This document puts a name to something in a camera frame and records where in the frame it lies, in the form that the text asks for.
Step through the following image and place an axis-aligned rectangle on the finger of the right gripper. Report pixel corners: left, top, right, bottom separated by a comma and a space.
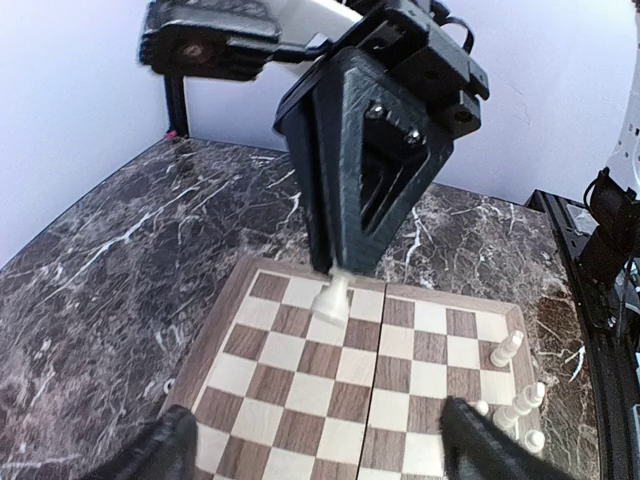
282, 84, 338, 270
334, 50, 453, 275

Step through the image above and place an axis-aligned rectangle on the white pawn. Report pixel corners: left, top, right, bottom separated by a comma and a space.
311, 266, 354, 327
522, 429, 546, 454
474, 400, 489, 416

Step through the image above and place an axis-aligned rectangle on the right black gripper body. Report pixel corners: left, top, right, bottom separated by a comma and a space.
274, 1, 490, 139

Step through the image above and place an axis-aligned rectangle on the wooden chess board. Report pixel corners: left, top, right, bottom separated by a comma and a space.
166, 257, 542, 479

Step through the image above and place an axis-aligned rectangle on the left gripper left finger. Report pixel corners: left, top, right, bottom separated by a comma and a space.
97, 405, 198, 479

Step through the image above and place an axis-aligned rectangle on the white chess queen piece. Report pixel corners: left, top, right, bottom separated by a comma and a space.
492, 382, 546, 430

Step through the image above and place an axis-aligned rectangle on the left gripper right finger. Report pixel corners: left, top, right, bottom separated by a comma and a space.
439, 397, 570, 480

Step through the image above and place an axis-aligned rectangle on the white knight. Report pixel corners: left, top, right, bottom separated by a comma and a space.
489, 330, 525, 369

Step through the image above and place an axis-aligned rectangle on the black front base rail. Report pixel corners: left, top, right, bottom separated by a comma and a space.
527, 190, 639, 479

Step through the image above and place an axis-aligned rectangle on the right black frame post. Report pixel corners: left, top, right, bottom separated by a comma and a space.
163, 75, 190, 138

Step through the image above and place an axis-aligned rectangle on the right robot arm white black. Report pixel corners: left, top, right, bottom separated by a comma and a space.
139, 1, 490, 275

